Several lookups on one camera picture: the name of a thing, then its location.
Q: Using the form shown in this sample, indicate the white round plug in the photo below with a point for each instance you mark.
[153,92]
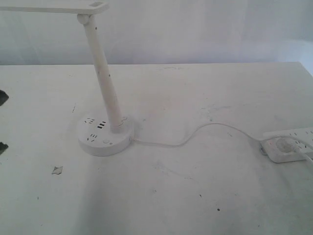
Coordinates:
[285,146]

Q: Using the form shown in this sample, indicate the white power strip front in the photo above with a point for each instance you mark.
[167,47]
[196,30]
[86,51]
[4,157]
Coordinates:
[304,150]

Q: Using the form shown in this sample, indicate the white power strip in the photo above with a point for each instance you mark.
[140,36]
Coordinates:
[305,134]
[304,150]

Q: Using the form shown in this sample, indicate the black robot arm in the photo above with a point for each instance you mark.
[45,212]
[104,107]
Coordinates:
[3,98]

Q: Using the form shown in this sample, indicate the white desk lamp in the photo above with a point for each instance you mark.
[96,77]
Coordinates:
[106,131]

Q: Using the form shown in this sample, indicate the grey tape scrap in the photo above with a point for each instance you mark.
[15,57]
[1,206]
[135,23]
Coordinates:
[57,170]

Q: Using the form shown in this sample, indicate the white power strip rear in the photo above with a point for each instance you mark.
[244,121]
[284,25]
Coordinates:
[305,134]

